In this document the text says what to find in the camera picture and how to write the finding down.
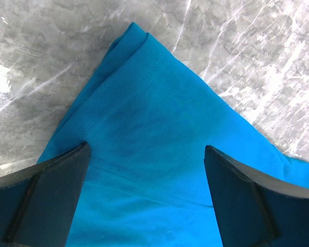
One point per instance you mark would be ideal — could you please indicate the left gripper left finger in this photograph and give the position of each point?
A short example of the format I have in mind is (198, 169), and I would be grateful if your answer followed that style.
(38, 203)

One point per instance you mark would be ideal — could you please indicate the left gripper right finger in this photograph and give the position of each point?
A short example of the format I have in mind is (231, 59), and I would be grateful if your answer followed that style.
(253, 208)

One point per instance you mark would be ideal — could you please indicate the blue t shirt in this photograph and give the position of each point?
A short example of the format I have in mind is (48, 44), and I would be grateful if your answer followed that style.
(148, 119)

